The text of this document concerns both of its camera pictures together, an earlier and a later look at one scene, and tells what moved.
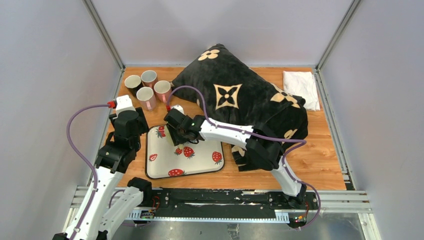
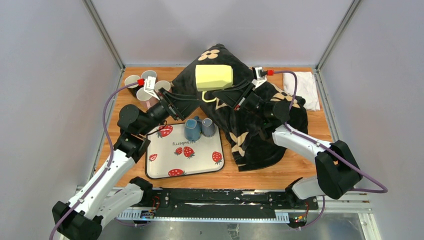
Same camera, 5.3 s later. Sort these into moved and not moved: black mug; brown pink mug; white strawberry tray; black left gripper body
Moved: black left gripper body
Not moved: black mug; brown pink mug; white strawberry tray
